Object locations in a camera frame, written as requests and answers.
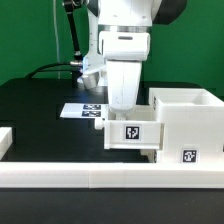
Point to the white drawer cabinet box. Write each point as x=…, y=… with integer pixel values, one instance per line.
x=192, y=123

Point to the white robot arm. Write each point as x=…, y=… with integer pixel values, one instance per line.
x=120, y=43

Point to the white marker sheet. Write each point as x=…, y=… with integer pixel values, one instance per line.
x=81, y=110

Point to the white drawer with knob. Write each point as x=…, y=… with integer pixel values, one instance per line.
x=150, y=154

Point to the white front fence rail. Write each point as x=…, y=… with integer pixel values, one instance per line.
x=110, y=175

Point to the white left fence block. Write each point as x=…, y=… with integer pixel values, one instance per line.
x=5, y=140

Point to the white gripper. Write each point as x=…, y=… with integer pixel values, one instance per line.
x=123, y=79

